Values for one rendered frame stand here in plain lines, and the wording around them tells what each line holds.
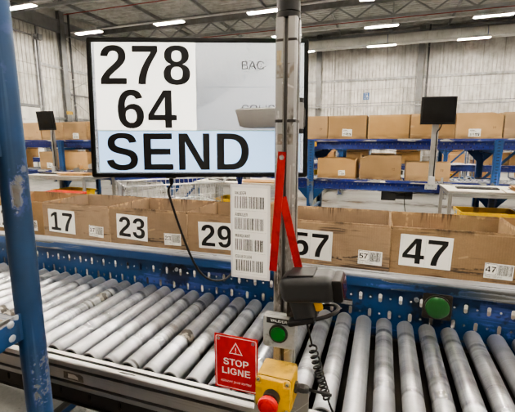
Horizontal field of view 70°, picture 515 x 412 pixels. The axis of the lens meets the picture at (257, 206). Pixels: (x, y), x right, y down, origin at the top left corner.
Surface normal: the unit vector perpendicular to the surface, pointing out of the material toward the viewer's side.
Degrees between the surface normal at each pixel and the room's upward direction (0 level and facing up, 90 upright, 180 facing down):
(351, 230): 90
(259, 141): 86
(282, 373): 0
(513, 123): 89
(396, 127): 90
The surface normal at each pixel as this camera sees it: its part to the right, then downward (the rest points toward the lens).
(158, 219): -0.33, 0.17
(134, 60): 0.02, 0.11
